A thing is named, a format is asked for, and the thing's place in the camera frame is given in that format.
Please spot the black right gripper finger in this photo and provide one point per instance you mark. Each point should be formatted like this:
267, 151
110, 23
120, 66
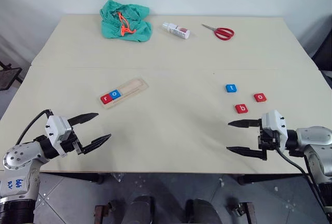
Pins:
245, 123
246, 151

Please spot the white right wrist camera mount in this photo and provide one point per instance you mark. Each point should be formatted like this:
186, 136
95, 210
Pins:
273, 120

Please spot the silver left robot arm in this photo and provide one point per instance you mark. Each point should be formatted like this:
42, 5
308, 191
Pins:
18, 156

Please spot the red tile letter o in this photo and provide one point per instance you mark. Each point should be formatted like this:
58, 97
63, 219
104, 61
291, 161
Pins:
259, 97

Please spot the rusty metal floor bracket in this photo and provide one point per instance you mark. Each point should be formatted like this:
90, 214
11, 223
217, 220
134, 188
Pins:
99, 212
249, 212

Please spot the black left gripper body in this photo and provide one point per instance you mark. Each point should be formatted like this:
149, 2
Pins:
70, 141

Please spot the green cloth bag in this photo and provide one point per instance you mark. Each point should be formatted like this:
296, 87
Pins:
135, 30

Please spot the white spray bottle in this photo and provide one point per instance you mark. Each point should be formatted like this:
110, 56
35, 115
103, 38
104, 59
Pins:
179, 30

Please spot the blue tile letter t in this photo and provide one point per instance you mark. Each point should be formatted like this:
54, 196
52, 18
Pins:
230, 88

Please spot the red tile letter r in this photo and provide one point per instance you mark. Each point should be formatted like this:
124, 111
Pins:
106, 99

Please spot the wooden letter tray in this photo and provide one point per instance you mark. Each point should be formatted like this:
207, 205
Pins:
132, 86

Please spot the red tile letter b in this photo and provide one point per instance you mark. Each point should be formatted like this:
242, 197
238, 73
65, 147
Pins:
241, 109

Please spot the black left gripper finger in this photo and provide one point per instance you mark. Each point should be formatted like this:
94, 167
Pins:
94, 143
83, 118

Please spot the dark table frame bar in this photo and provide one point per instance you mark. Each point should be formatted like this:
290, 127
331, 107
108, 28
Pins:
259, 178
77, 176

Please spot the black metal stand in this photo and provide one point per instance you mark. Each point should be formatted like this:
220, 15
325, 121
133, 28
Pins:
7, 75

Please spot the blue tile letter o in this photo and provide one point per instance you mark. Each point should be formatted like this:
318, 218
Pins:
115, 94

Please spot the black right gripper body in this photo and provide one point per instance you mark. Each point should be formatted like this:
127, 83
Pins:
268, 139

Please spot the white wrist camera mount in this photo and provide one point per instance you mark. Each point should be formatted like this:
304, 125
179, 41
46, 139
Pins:
273, 120
55, 128

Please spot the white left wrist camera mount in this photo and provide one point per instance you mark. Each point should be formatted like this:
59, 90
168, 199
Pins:
55, 128

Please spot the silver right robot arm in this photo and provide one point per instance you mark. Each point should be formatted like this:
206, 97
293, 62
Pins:
313, 136

